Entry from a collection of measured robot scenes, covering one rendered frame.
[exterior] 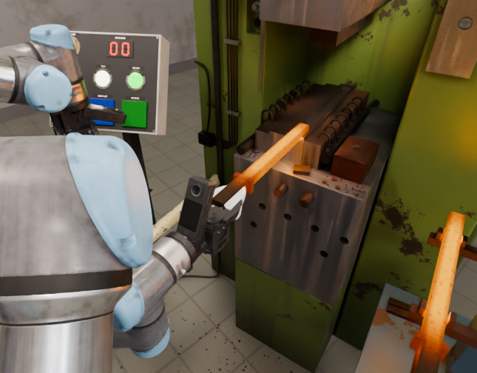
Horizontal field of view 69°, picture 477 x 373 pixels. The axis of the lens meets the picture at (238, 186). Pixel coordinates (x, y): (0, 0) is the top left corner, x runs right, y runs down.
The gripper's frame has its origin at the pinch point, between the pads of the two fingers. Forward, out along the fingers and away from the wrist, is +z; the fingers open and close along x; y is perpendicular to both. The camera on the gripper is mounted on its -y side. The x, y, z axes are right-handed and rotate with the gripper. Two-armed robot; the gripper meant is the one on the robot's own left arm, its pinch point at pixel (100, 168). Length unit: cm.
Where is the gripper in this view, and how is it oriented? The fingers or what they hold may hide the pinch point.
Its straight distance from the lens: 99.7
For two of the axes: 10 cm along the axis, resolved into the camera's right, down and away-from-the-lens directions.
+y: -7.5, 4.0, -5.3
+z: 0.0, 7.9, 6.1
